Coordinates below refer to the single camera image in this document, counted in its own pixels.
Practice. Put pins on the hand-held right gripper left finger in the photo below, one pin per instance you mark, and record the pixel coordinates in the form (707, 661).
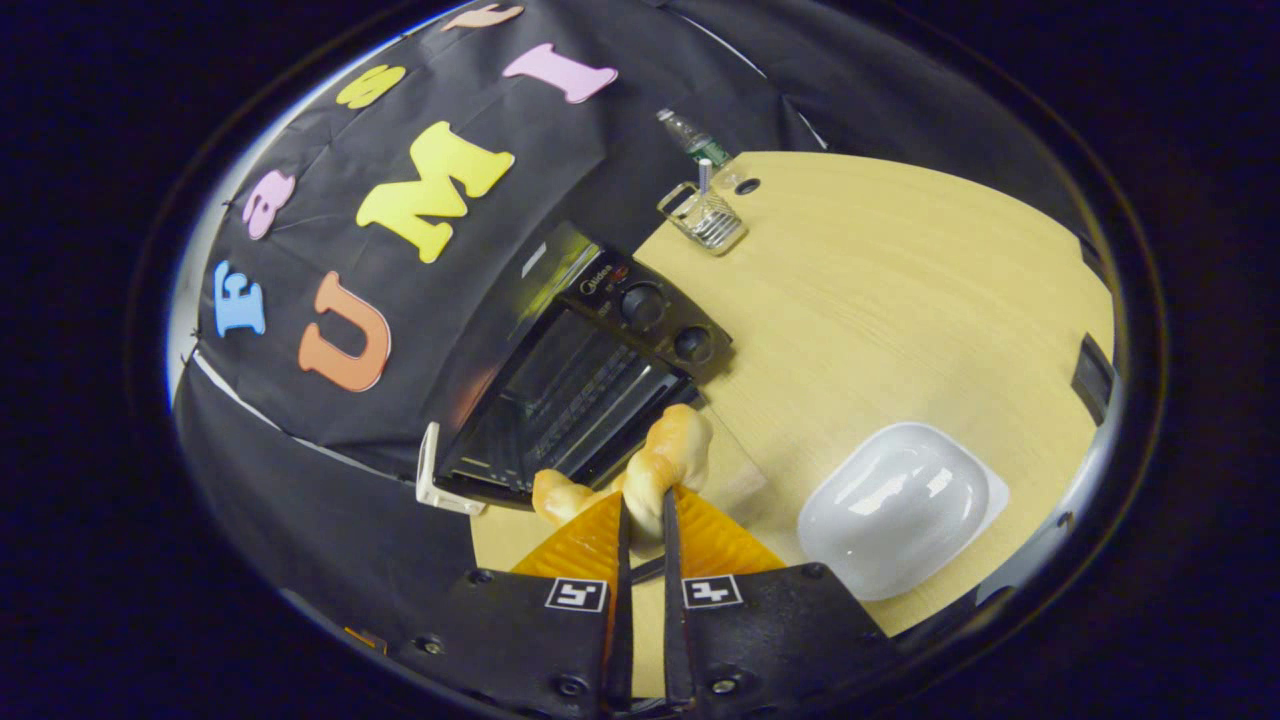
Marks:
(620, 620)

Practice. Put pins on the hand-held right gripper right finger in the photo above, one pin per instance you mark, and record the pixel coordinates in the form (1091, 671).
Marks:
(676, 620)

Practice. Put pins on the golden bread roll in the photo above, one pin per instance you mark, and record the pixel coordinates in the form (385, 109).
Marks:
(670, 450)

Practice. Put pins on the black electric oven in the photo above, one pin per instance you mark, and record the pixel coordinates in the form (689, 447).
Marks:
(650, 300)

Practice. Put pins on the white toaster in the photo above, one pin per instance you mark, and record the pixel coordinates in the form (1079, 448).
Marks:
(428, 470)

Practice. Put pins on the white square plate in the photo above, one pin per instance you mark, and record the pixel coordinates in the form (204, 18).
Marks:
(900, 510)

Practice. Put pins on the clear glass holder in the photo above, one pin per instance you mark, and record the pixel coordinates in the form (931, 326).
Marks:
(710, 225)

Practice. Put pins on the white striped straw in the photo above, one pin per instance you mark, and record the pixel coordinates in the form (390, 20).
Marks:
(704, 175)

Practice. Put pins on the clear plastic water bottle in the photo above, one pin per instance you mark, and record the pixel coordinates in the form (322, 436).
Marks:
(700, 145)

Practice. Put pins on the black table edge clamp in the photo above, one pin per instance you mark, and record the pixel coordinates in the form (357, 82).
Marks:
(1092, 380)

